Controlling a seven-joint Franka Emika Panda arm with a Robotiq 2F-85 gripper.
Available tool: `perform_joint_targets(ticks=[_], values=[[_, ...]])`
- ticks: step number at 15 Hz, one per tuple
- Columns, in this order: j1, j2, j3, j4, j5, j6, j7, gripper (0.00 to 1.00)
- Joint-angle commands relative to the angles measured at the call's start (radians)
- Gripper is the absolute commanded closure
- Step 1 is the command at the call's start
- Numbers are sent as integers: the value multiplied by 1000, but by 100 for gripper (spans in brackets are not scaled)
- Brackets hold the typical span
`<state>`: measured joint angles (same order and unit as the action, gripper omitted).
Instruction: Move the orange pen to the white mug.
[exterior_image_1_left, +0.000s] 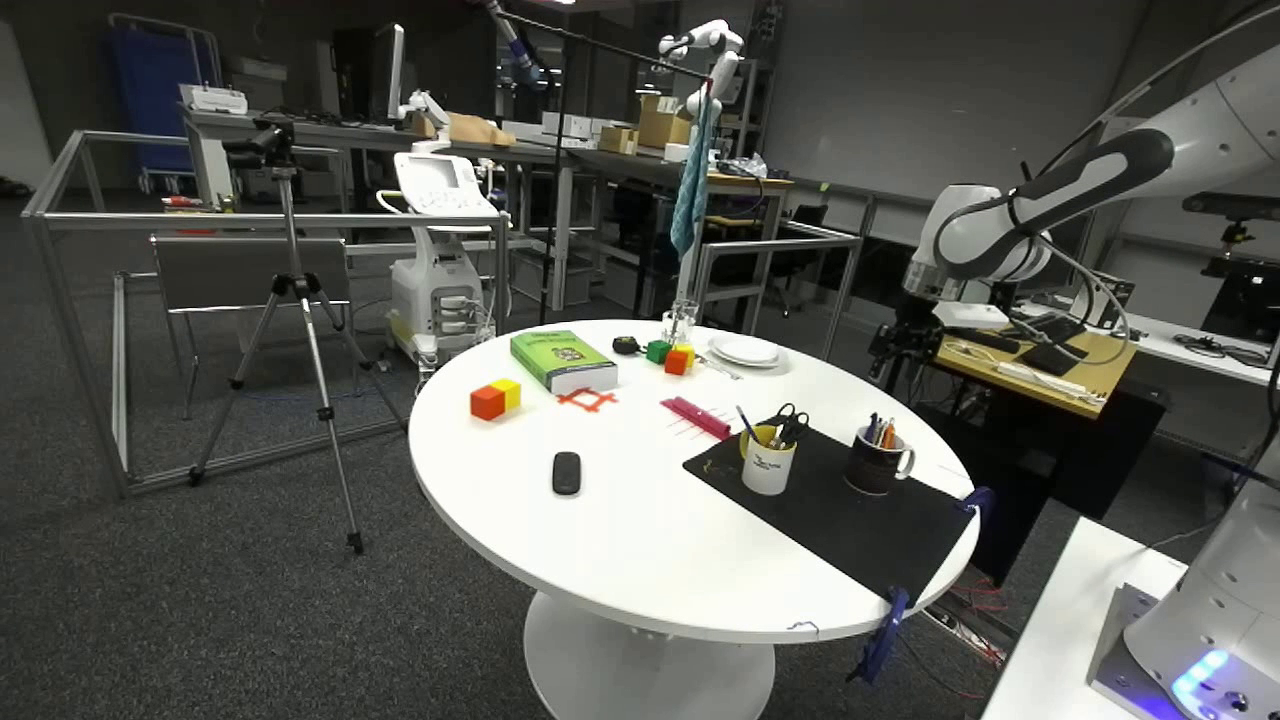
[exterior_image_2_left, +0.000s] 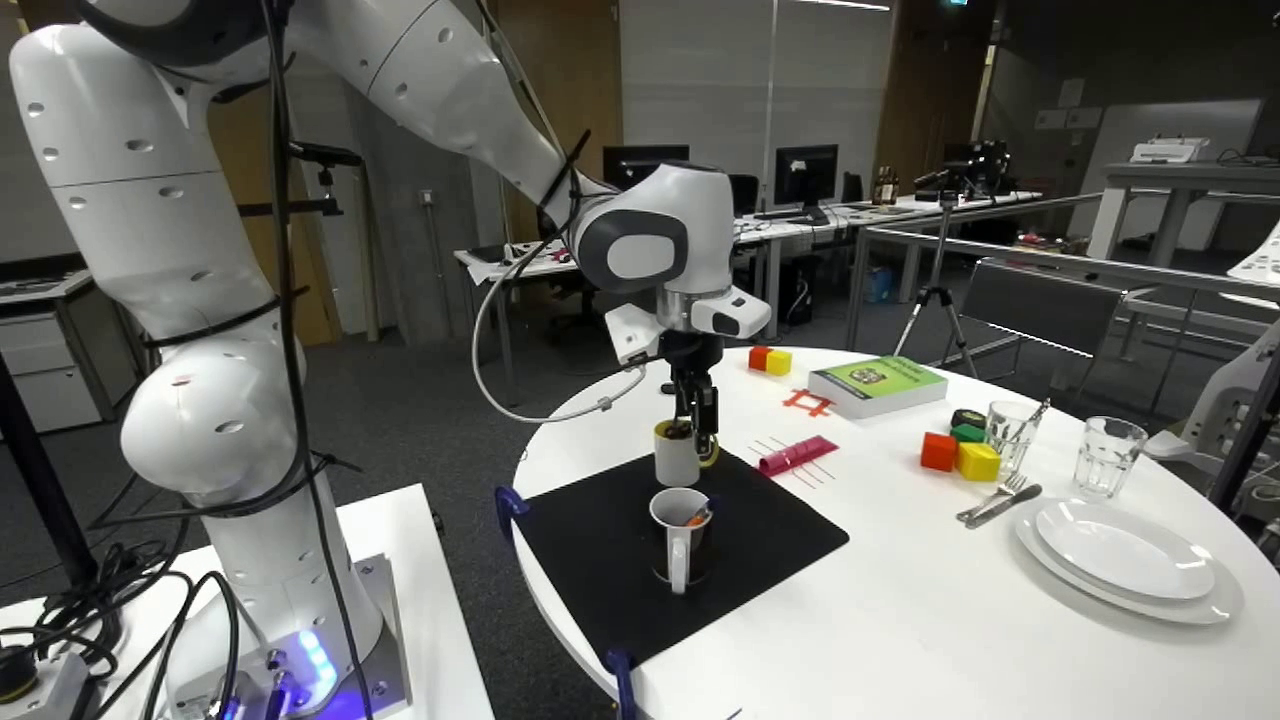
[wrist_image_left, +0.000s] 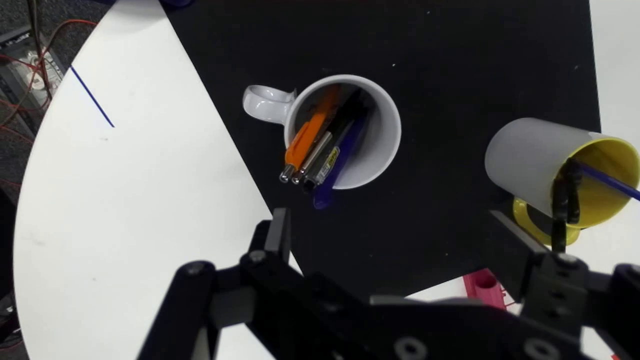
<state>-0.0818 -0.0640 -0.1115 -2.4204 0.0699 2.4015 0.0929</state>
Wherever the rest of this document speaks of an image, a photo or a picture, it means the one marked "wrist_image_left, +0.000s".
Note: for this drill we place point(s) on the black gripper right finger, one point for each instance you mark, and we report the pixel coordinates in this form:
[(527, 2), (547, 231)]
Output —
[(527, 266)]

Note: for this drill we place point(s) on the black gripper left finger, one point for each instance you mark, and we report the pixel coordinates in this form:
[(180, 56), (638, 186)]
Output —
[(277, 241)]

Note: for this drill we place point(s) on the orange pen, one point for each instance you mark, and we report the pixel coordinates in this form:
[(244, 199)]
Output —
[(306, 136)]

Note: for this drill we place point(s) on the dark blue pen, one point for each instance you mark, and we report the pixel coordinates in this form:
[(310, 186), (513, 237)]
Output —
[(333, 186)]

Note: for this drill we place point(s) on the black pen silver tip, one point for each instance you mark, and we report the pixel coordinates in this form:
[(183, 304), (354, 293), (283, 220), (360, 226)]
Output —
[(320, 151)]

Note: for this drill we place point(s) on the black pen clear barrel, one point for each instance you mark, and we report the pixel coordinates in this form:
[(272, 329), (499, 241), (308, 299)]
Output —
[(336, 146)]

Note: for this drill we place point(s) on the thin blue pen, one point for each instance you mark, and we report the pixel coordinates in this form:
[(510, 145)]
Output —
[(611, 178)]

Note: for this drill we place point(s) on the black table mat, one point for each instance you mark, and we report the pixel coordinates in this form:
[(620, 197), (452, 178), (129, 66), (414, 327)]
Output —
[(433, 66)]

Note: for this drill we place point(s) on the thin blue stick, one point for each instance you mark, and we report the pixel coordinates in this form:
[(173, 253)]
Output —
[(93, 96)]

